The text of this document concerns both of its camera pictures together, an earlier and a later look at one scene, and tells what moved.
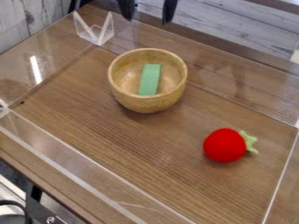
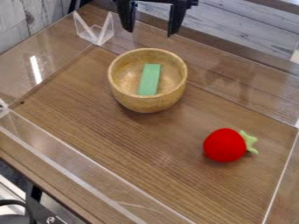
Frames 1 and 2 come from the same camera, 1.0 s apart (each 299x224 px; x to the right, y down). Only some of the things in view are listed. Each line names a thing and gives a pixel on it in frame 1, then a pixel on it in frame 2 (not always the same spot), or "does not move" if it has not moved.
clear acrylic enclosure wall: [82, 171] does not move
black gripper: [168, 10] to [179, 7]
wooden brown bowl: [125, 77] does not move
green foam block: [149, 79] does not move
